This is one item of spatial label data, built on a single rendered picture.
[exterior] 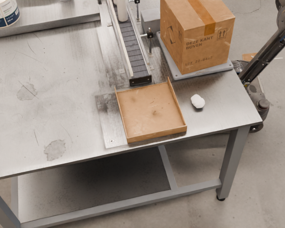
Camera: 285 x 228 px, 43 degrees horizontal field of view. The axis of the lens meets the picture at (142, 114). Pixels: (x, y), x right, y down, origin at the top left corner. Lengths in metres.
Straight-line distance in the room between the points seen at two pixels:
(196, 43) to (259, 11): 2.09
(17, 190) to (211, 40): 1.37
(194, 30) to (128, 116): 0.47
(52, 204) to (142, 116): 0.82
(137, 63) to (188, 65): 0.25
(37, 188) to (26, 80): 0.67
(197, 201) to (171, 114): 0.85
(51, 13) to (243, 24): 1.91
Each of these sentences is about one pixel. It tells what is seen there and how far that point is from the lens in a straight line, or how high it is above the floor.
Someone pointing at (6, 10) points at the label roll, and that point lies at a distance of 2.14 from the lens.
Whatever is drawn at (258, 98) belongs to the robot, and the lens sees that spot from 2.50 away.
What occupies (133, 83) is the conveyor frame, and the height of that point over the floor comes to 0.85.
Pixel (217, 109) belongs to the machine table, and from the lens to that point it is 1.67.
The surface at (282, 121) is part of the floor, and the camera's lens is 2.80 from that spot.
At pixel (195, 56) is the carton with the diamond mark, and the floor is 0.95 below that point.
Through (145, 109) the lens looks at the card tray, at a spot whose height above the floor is 0.83.
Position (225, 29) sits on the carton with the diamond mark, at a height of 1.06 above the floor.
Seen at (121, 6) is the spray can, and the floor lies 0.98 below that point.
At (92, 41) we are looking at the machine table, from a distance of 2.02.
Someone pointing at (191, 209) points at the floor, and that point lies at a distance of 2.32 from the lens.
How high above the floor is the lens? 2.11
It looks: 51 degrees down
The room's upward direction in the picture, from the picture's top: 4 degrees counter-clockwise
